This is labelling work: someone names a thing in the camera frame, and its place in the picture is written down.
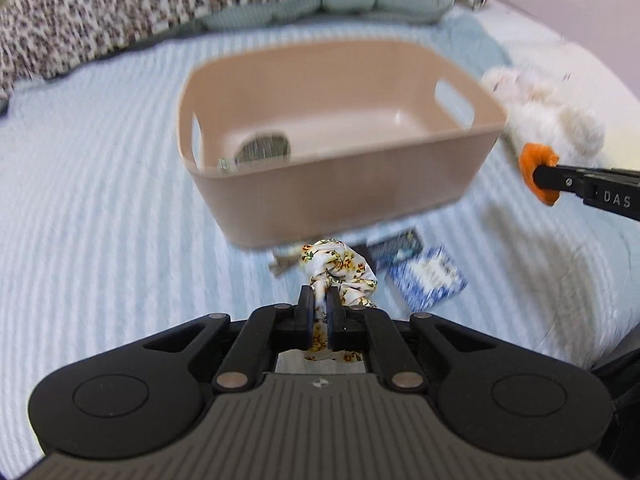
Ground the light blue striped bedspread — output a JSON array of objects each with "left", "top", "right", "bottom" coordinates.
[{"left": 0, "top": 0, "right": 640, "bottom": 401}]

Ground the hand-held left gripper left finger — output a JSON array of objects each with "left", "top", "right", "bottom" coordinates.
[{"left": 143, "top": 285, "right": 316, "bottom": 394}]

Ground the blue patterned packet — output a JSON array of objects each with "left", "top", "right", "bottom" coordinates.
[{"left": 389, "top": 245, "right": 469, "bottom": 312}]

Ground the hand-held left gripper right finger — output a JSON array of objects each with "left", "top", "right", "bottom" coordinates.
[{"left": 326, "top": 286, "right": 494, "bottom": 393}]

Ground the white plush duck toy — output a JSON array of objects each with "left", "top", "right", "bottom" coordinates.
[{"left": 480, "top": 66, "right": 607, "bottom": 208}]

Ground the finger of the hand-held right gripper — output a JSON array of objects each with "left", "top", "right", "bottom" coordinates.
[{"left": 532, "top": 163, "right": 591, "bottom": 199}]

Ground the floral fabric scrunchie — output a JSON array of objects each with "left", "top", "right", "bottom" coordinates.
[{"left": 300, "top": 238, "right": 379, "bottom": 364}]

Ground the grey round item in basket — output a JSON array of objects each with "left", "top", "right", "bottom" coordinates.
[{"left": 218, "top": 130, "right": 292, "bottom": 173}]

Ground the dark blue packet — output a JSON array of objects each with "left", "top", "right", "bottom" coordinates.
[{"left": 365, "top": 229, "right": 426, "bottom": 272}]

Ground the grey green pillow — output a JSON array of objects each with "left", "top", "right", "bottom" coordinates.
[{"left": 200, "top": 0, "right": 456, "bottom": 31}]

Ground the beige plastic storage basket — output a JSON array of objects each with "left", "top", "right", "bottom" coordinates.
[{"left": 177, "top": 39, "right": 508, "bottom": 250}]

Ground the leopard print blanket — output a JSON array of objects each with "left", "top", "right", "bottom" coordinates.
[{"left": 0, "top": 0, "right": 501, "bottom": 105}]

